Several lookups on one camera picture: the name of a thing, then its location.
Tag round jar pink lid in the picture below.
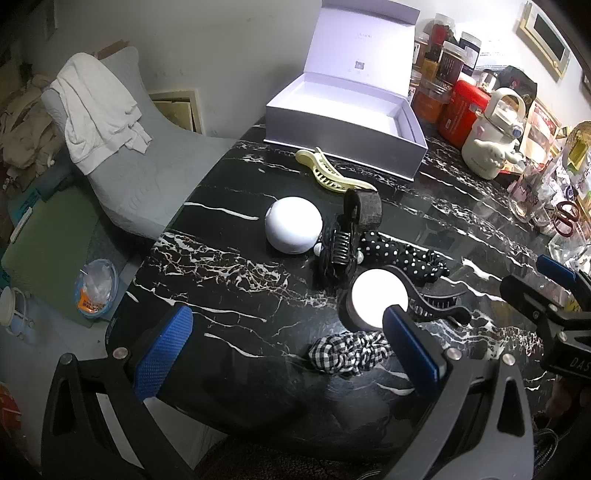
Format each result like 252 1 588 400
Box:
339 268 410 332

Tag cream hair claw clip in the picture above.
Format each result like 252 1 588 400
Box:
295 147 377 192

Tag grey pillow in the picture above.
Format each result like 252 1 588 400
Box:
41 46 238 241

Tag polka dot scrunchie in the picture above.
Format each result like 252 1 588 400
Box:
359 231 451 283

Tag gingham scrunchie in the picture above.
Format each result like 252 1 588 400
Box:
307 330 393 376

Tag green mat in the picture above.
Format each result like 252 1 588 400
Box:
0 187 112 329

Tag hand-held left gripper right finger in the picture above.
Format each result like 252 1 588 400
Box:
382 305 536 480

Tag clear jar red contents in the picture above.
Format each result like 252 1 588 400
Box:
422 14 459 47

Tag white cloth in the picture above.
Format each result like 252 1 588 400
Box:
50 52 153 176

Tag white round dome case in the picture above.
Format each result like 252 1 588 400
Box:
264 196 323 254

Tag red scissors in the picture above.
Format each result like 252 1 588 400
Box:
551 199 583 238

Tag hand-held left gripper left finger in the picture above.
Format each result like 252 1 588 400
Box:
41 305 199 480

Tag dark brown ring scrunchie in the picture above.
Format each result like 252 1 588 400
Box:
343 188 384 232

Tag black bag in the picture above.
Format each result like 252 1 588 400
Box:
496 65 539 104

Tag clear jar orange contents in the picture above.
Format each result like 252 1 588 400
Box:
412 76 455 124

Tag clear jar yellow contents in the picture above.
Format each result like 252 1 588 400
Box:
413 33 434 71

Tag red canister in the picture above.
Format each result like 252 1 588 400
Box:
438 78 491 145

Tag glass cup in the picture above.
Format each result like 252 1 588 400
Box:
508 159 561 228

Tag white gift box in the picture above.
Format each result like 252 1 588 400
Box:
263 0 429 182

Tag wooden picture frame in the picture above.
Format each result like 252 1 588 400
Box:
516 2 571 81

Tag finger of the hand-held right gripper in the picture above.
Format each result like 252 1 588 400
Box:
536 255 591 319
499 274 591 383

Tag black pearl hair claw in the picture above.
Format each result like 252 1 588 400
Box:
313 215 365 289

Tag beige cloth pile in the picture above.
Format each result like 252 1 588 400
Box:
0 74 70 185

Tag clear jar dark blue label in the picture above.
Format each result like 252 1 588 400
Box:
458 32 483 72

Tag black braided cable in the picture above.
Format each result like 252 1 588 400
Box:
531 427 583 480

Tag black hair clip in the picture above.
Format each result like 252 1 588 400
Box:
383 264 472 328

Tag wooden framed board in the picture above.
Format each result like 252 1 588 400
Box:
148 89 206 134

